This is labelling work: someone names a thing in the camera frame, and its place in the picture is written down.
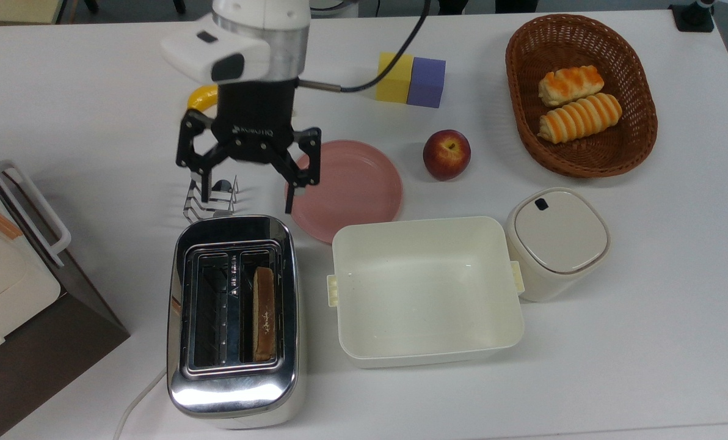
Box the pink plate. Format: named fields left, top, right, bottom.
left=291, top=140, right=403, bottom=244

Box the yellow banana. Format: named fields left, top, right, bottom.
left=187, top=84, right=219, bottom=112

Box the white oven door handle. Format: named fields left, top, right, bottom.
left=0, top=160, right=72, bottom=268

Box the brown bread slice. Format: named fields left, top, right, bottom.
left=252, top=266, right=276, bottom=361

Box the yellow foam block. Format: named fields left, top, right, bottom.
left=375, top=52, right=415, bottom=105

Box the black camera stand base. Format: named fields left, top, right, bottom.
left=669, top=0, right=716, bottom=32

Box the cream plastic storage box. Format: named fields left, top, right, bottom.
left=326, top=216, right=525, bottom=369

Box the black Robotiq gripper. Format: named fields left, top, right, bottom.
left=176, top=79, right=322, bottom=215

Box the white toaster power cable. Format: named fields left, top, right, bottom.
left=112, top=367, right=169, bottom=440

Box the striped bread roll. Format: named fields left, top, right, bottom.
left=537, top=92, right=623, bottom=145

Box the silver two-slot toaster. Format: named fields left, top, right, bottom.
left=167, top=214, right=307, bottom=428

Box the purple foam block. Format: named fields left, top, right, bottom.
left=407, top=57, right=447, bottom=109

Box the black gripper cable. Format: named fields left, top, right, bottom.
left=297, top=0, right=432, bottom=94

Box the brown wicker basket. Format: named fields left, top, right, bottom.
left=505, top=13, right=658, bottom=178

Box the small white lidded bin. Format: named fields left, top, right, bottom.
left=504, top=187, right=612, bottom=303

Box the cream wooden cabinet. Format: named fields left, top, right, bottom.
left=0, top=156, right=62, bottom=364

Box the light wooden desk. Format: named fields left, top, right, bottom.
left=0, top=0, right=65, bottom=25

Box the red apple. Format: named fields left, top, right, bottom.
left=423, top=129, right=471, bottom=181

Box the metal toast rack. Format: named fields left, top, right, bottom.
left=183, top=175, right=238, bottom=219

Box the orange glazed bread roll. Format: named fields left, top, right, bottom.
left=537, top=65, right=605, bottom=108

